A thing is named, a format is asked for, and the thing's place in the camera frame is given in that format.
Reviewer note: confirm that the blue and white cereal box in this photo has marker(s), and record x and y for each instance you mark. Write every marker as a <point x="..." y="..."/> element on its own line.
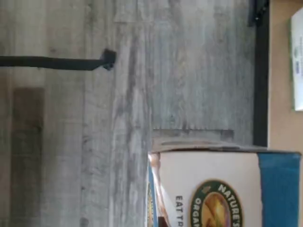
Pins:
<point x="213" y="170"/>

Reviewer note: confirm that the green oatmeal cereal box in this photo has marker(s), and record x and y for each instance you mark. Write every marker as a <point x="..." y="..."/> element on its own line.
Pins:
<point x="298" y="59"/>

